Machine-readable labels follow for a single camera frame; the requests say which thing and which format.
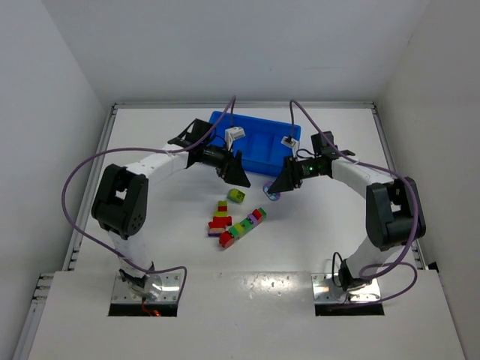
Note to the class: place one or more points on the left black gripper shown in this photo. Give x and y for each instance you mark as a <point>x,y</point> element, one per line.
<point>228,165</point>

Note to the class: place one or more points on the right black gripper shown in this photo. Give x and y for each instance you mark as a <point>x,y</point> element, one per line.
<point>291,173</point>

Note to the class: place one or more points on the lime green lego brick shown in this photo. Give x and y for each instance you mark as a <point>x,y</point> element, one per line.
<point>236,196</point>

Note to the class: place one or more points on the red lime lego stack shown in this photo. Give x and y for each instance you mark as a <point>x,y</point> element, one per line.
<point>220,220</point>

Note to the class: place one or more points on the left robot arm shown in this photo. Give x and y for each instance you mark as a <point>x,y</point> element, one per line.
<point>120,204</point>

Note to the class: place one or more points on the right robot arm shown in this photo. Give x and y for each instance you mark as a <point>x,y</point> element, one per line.
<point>393,215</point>

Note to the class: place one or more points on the blue divided plastic bin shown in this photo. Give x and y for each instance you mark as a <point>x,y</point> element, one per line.
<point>261,148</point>

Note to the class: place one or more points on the long lego brick row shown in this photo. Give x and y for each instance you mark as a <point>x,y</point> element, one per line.
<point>242,228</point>

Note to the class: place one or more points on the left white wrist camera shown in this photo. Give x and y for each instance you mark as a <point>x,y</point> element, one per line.
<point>232,134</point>

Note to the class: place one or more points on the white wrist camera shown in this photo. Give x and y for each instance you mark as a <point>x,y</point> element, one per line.
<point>232,134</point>
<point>291,143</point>

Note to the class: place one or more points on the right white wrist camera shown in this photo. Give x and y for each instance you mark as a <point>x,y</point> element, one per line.
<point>291,143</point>

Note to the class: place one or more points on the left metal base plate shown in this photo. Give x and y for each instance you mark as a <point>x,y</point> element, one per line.
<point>159,289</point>

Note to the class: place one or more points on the right aluminium rail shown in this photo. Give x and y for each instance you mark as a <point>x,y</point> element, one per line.
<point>415,246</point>

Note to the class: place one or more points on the aluminium rail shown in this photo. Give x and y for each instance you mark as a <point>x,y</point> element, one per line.
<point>415,246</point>
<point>88,196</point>

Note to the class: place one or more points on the left aluminium rail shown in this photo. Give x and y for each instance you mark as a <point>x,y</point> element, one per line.
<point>88,196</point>

